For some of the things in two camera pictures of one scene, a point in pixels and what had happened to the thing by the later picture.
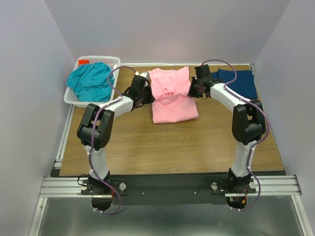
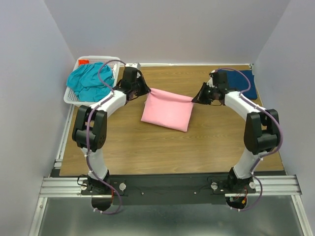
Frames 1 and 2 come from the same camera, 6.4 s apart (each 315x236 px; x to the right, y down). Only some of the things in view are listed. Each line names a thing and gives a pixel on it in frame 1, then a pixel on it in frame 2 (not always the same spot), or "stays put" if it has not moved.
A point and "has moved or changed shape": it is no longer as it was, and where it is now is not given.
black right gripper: (191, 93) -> (200, 98)
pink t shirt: (170, 87) has moved or changed shape
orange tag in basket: (83, 61) stays put
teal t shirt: (90, 82) stays put
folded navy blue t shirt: (244, 85) stays put
